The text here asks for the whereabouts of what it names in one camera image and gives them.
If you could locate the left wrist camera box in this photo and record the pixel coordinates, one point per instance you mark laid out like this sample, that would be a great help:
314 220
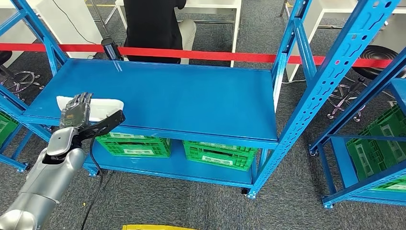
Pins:
108 122

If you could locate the red barrier belt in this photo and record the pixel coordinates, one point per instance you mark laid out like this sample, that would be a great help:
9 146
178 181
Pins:
206 55

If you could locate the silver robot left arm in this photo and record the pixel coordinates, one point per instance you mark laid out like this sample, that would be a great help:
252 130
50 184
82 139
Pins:
47 181

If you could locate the person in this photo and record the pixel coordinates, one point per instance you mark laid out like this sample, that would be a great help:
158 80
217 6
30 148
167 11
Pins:
152 25

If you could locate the yellow floor tape square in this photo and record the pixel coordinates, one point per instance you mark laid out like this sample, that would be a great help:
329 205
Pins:
158 227

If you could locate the white plastic part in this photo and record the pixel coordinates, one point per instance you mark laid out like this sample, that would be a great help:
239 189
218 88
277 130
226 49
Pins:
104 108

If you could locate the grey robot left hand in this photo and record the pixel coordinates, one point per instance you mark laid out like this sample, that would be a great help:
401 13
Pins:
76 112

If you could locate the white desk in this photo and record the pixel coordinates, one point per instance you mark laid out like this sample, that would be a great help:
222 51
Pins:
219 3
330 9
69 25

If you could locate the blue metal shelf rack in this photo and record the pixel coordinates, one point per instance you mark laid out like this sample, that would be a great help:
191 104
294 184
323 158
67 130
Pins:
14 162
177 101
344 165

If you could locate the black barrier post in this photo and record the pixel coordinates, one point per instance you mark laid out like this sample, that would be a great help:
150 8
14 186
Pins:
111 49

